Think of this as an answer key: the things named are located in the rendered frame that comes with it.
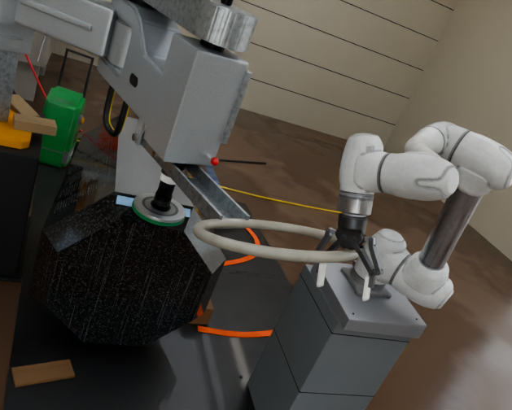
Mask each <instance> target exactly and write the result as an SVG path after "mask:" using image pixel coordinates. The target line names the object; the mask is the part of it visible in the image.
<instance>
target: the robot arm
mask: <svg viewBox="0 0 512 410"><path fill-rule="evenodd" d="M339 185H340V188H339V201H338V207H337V210H338V211H339V212H342V213H340V214H339V219H338V228H337V230H335V229H333V228H326V232H325V235H324V237H323V238H322V240H321V241H320V242H319V244H318V245H317V247H316V249H315V251H323V250H324V248H325V247H326V245H327V243H328V242H329V241H330V239H331V238H332V237H333V236H334V235H335V236H336V238H337V240H336V241H335V242H334V243H333V244H332V245H331V246H330V247H329V248H328V249H327V250H326V251H336V250H337V249H338V248H339V247H342V248H348V249H349V250H355V251H356V253H357V254H358V255H359V256H358V258H357V260H354V261H353V262H352V266H353V268H345V267H342V268H341V270H340V271H341V272H342V273H343V274H344V275H345V277H346V278H347V279H348V281H349V283H350V284H351V286H352V288H353V289H354V292H355V294H356V295H358V296H362V301H366V300H368V299H369V298H370V296H374V297H384V298H387V299H390V298H391V296H392V294H391V293H390V292H389V291H388V290H387V289H386V287H385V285H386V284H388V285H391V286H392V287H394V288H395V289H396V290H397V291H399V292H400V293H401V294H403V295H404V296H405V297H407V298H408V299H410V300H412V301H414V302H415V303H417V304H419V305H421V306H423V307H425V308H431V309H440V308H442V307H443V305H444V304H445V303H446V302H447V300H448V299H449V298H450V297H451V295H452V294H453V283H452V281H451V280H450V279H449V266H448V264H447V261H448V259H449V256H450V255H451V253H452V251H453V249H454V247H455V246H456V244H457V242H458V240H459V238H460V237H461V235H462V232H463V231H464V229H465V227H466V226H467V224H468V222H469V221H470V218H471V217H472V215H473V213H474V212H475V209H476V208H477V206H478V204H479V202H480V200H481V198H482V197H483V196H484V195H486V194H488V193H489V192H490V191H491V190H504V189H506V188H508V187H510V186H511V185H512V152H511V151H510V150H508V149H507V148H506V147H504V146H503V145H501V144H500V143H498V142H495V141H493V140H492V139H490V138H488V137H485V136H484V135H481V134H478V133H474V132H472V131H470V130H468V129H464V128H462V127H460V126H457V125H455V124H453V123H450V122H446V121H441V122H435V123H433V124H429V125H427V126H425V127H424V128H422V129H420V130H419V131H418V132H417V133H416V134H415V135H414V136H413V137H411V138H410V139H409V140H408V141H407V142H406V144H405V153H400V154H392V153H387V152H383V144H382V141H381V139H380V138H379V136H378V135H375V134H370V133H356V134H353V135H352V136H350V137H349V138H348V140H347V142H346V145H345V147H344V152H343V155H342V159H341V163H340V168H339ZM374 193H385V194H391V195H394V196H396V197H400V198H408V199H414V200H421V201H436V200H441V199H444V198H447V199H446V201H445V203H444V206H443V207H442V209H441V211H440V214H439V216H438V218H437V220H436V222H435V224H434V226H433V228H432V230H431V232H430V234H429V236H428V238H427V241H426V243H425V245H424V247H423V249H422V250H421V251H418V252H416V253H414V254H413V255H411V254H410V253H409V252H408V251H407V250H406V249H405V248H406V242H405V240H404V239H403V238H402V236H401V235H400V234H399V233H397V232H396V231H394V230H391V229H381V230H379V231H378V232H377V233H375V234H374V235H373V236H371V237H366V236H365V231H366V226H367V220H368V218H367V217H366V216H369V215H371V211H372V206H373V200H374ZM365 241H366V243H365V245H364V246H363V243H364V242H365ZM316 273H318V275H317V287H321V286H324V280H325V274H326V263H317V267H316Z"/></svg>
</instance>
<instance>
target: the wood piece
mask: <svg viewBox="0 0 512 410"><path fill-rule="evenodd" d="M12 124H13V129H16V130H21V131H26V132H31V133H41V134H46V135H51V136H55V135H56V131H57V125H56V123H55V120H50V119H46V118H41V117H36V116H27V115H23V114H18V113H14V115H13V120H12Z"/></svg>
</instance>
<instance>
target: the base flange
mask: <svg viewBox="0 0 512 410"><path fill-rule="evenodd" d="M14 113H15V112H14V111H12V110H11V109H10V112H9V117H8V121H7V122H0V146H8V147H12V148H16V149H24V148H29V144H30V139H31V135H32V133H31V132H26V131H21V130H16V129H13V124H12V120H13V115H14Z"/></svg>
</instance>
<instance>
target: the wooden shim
mask: <svg viewBox="0 0 512 410"><path fill-rule="evenodd" d="M11 373H12V377H13V381H14V385H15V387H21V386H29V385H34V384H39V383H44V382H52V381H58V380H62V379H67V378H72V377H75V373H74V371H73V368H72V364H71V361H70V359H69V360H59V361H53V362H47V363H42V364H31V365H26V366H20V367H15V368H11Z"/></svg>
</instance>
